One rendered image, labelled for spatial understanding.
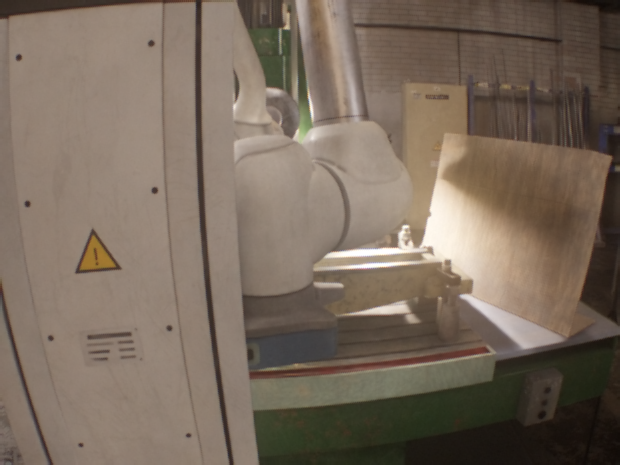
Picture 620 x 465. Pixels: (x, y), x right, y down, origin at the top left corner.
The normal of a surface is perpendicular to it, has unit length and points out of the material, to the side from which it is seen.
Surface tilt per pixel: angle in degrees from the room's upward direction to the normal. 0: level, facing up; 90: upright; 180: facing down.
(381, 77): 90
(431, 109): 90
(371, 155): 75
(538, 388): 90
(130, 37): 90
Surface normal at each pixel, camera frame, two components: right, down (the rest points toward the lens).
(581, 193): -0.86, -0.11
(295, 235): 0.62, 0.19
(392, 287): 0.14, 0.24
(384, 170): 0.69, -0.06
